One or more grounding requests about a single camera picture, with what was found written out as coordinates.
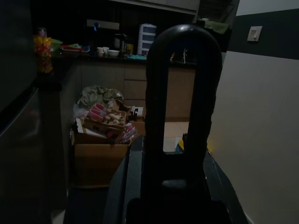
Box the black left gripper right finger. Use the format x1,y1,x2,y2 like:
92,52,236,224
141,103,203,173
203,149,249,224

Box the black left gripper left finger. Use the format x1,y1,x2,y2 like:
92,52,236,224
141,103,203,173
104,134,146,224

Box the blue dustpan with long handle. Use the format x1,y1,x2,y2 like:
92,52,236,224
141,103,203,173
142,24,223,224

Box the large cardboard box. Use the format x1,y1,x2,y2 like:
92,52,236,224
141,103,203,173
71,118,146,189

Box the pink patterned bag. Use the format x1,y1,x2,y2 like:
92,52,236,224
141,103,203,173
116,122,137,145

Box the small cardboard box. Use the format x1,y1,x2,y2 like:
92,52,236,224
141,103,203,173
125,105,147,137

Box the wooden crate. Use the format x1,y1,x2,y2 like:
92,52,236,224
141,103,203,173
83,109,128,133

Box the pink striped slippers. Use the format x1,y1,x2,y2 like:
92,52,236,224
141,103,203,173
88,103,113,120

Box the green cloth bundle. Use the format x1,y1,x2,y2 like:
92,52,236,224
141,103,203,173
77,84,124,108

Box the dark grey refrigerator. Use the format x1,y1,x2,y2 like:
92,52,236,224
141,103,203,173
0,0,69,224

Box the black kitchen countertop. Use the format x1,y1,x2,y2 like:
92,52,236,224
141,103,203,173
50,52,197,69

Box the teal cloth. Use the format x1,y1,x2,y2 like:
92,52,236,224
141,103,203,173
127,54,148,61

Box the black thermos jug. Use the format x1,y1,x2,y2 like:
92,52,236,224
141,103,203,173
114,33,128,56

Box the colourful plastic tray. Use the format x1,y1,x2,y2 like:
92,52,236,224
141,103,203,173
60,42,91,54

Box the white drawer organiser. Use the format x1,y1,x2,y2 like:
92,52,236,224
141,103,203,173
137,23,157,57

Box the yellow and red snack bags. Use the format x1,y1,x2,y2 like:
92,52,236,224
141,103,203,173
33,35,54,74

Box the green plastic bowl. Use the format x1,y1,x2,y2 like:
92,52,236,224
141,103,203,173
50,38,64,51

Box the green towel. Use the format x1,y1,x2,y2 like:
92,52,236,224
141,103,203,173
202,18,229,34

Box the white wall light switch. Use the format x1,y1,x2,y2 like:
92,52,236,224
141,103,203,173
247,25,263,42

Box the grey wall-mounted bar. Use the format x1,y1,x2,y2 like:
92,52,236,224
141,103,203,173
86,19,121,31

